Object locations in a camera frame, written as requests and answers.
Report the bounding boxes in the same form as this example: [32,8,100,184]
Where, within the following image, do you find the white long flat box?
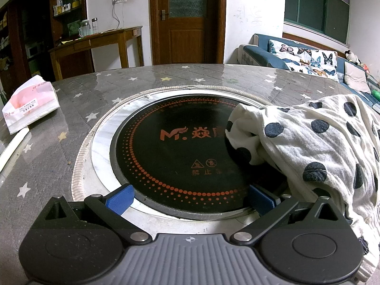
[0,126,29,173]

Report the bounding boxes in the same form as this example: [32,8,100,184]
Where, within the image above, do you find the black round induction cooktop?
[110,93,288,221]

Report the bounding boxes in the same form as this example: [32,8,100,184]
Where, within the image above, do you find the white polka dot pants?
[225,93,380,282]

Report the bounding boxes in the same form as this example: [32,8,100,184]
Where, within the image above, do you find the grey star-patterned table cover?
[0,63,380,285]

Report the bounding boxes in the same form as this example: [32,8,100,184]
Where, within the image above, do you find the white marble cooktop ring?
[72,88,293,233]

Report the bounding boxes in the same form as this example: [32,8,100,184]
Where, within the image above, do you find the green framed window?
[283,0,351,44]

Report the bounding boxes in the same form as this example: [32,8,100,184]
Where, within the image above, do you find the pink white tissue pack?
[2,75,61,135]

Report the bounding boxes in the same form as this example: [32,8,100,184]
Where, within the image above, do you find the butterfly print pillow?
[268,39,339,81]

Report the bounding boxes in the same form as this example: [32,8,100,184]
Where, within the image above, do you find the grey cushion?
[344,61,371,93]

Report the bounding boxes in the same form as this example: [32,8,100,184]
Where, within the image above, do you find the blue sofa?
[237,34,380,110]

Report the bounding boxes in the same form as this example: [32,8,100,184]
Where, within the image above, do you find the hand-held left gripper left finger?
[44,183,152,244]

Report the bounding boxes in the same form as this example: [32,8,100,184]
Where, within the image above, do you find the black white plush toy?
[344,50,367,67]

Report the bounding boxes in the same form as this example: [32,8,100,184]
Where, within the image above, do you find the wooden side table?
[48,26,144,81]

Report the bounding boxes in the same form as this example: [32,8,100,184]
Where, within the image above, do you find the brown wooden door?
[149,0,227,65]

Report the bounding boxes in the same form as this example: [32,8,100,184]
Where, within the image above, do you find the white charger cable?
[112,1,124,30]

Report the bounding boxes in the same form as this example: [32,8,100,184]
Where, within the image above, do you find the dark wooden shelf cabinet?
[0,0,93,95]

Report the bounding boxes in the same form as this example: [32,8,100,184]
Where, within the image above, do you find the glass jar with green handle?
[78,20,91,38]

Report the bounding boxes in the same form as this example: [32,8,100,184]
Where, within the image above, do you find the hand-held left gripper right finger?
[232,184,346,245]

